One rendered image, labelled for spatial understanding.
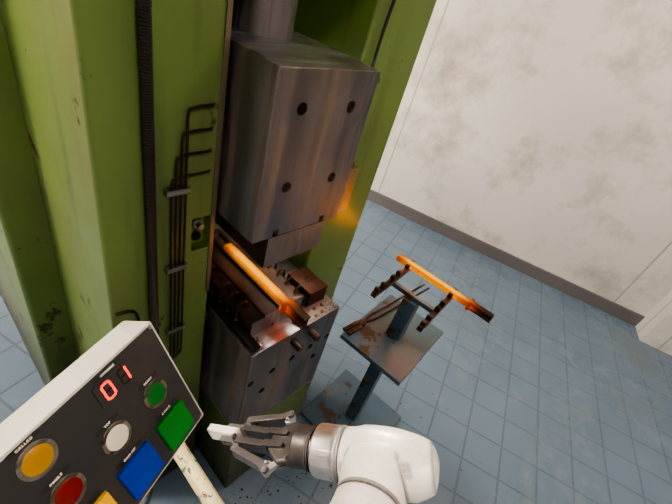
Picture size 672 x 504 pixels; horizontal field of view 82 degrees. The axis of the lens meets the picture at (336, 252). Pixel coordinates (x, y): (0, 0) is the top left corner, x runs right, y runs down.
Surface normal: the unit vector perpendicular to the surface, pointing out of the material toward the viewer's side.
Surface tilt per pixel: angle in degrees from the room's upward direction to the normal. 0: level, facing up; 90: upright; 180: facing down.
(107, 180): 90
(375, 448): 29
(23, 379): 0
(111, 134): 90
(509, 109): 90
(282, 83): 90
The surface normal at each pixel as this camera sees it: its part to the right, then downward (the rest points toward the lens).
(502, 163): -0.44, 0.44
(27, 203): 0.69, 0.56
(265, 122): -0.68, 0.29
